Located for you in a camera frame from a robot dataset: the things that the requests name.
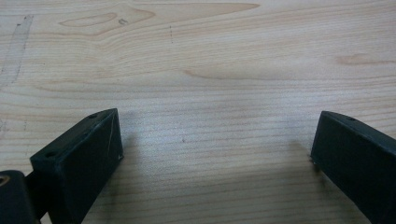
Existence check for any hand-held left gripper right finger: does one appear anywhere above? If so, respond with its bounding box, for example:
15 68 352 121
310 110 396 224

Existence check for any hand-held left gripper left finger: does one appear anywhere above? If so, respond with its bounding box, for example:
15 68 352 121
29 107 124 224

